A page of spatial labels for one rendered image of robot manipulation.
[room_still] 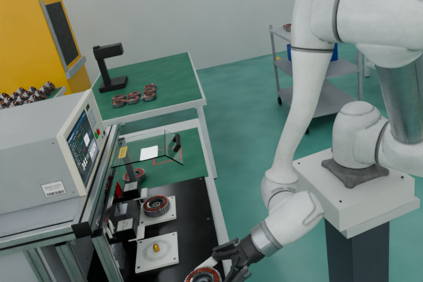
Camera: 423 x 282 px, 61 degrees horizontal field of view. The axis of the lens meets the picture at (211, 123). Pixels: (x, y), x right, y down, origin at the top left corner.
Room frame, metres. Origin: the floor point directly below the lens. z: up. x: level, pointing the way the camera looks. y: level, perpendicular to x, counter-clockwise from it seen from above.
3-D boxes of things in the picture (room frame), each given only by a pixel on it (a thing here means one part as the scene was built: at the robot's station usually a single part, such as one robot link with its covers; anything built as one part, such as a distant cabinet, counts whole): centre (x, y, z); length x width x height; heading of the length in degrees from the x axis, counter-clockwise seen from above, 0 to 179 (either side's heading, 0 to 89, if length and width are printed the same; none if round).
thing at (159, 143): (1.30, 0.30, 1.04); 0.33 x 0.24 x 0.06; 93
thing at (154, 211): (1.26, 0.29, 0.80); 0.11 x 0.11 x 0.04
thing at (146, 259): (1.02, 0.28, 0.78); 0.15 x 0.15 x 0.01; 3
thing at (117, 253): (1.01, 0.43, 0.80); 0.08 x 0.05 x 0.06; 3
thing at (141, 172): (1.60, 0.44, 0.77); 0.11 x 0.11 x 0.04
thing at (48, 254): (1.13, 0.54, 0.92); 0.66 x 0.01 x 0.30; 3
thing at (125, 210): (1.25, 0.44, 0.80); 0.08 x 0.05 x 0.06; 3
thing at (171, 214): (1.26, 0.29, 0.78); 0.15 x 0.15 x 0.01; 3
